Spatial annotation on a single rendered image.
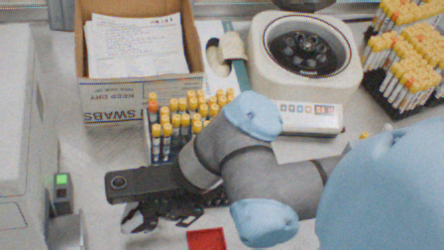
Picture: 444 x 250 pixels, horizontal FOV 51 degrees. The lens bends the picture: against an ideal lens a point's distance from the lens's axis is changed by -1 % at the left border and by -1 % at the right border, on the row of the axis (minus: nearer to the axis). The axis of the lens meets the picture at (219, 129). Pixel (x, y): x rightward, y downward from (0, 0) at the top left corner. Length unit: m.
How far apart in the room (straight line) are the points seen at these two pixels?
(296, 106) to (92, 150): 0.43
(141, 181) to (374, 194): 0.53
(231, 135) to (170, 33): 0.55
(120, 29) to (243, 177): 0.63
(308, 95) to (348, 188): 0.80
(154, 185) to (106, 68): 0.40
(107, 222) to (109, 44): 0.40
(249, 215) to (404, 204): 0.38
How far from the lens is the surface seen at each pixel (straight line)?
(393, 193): 0.20
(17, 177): 0.62
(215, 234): 0.89
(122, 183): 0.70
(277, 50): 1.06
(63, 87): 1.09
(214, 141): 0.62
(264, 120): 0.60
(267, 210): 0.55
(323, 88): 1.01
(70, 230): 0.85
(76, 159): 0.97
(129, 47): 1.08
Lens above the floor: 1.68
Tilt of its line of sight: 52 degrees down
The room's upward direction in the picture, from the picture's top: 12 degrees clockwise
